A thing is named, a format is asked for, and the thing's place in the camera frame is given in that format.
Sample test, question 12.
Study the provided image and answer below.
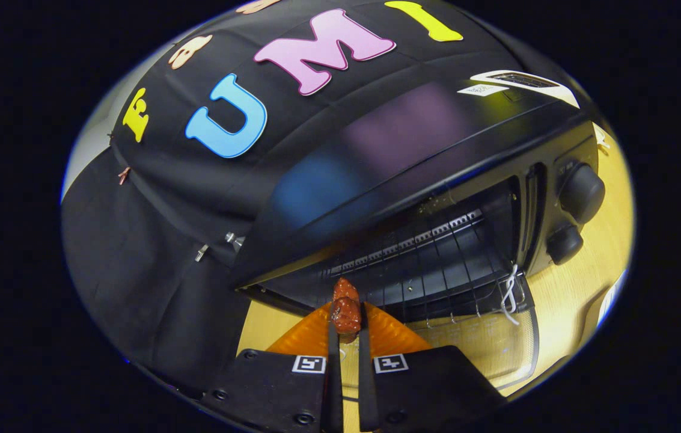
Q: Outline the reddish brown meat piece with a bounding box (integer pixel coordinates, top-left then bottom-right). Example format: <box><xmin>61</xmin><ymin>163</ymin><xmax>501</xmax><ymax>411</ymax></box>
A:
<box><xmin>331</xmin><ymin>277</ymin><xmax>363</xmax><ymax>337</ymax></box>

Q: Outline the black toaster oven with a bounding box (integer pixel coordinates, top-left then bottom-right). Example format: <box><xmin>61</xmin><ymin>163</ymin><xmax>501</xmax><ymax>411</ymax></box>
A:
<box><xmin>231</xmin><ymin>78</ymin><xmax>608</xmax><ymax>392</ymax></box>

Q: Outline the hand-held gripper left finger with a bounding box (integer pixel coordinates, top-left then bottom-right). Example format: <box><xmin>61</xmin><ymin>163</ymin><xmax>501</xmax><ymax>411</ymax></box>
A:
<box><xmin>202</xmin><ymin>302</ymin><xmax>344</xmax><ymax>433</ymax></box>

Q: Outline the white slot toaster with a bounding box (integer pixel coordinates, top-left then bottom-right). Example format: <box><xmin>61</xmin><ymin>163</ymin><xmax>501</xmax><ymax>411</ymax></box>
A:
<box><xmin>471</xmin><ymin>70</ymin><xmax>581</xmax><ymax>109</ymax></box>

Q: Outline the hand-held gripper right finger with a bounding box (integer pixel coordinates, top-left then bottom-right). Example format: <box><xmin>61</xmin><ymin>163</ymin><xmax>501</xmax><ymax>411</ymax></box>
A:
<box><xmin>357</xmin><ymin>302</ymin><xmax>508</xmax><ymax>432</ymax></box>

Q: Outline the black backdrop cloth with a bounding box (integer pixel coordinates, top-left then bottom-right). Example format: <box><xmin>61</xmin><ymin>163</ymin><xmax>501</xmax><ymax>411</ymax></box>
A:
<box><xmin>61</xmin><ymin>0</ymin><xmax>557</xmax><ymax>392</ymax></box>

